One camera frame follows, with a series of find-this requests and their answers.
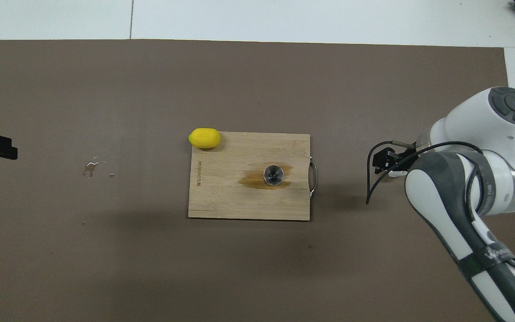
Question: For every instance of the brown table mat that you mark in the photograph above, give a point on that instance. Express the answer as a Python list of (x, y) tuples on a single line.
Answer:
[(105, 268)]

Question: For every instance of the bamboo cutting board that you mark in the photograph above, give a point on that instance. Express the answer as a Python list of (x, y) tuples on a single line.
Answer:
[(221, 201)]

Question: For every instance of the clear liquid spill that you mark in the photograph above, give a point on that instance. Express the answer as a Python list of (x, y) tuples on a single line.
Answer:
[(90, 167)]

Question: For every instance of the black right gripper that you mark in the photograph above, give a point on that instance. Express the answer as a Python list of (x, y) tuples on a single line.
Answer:
[(407, 160)]

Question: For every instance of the steel double jigger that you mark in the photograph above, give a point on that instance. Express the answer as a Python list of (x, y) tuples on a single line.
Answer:
[(273, 175)]

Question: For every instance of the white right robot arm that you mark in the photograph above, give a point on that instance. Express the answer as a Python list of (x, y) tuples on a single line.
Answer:
[(463, 129)]

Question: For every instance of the yellow lemon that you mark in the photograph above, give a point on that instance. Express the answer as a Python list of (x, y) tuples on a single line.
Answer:
[(204, 138)]

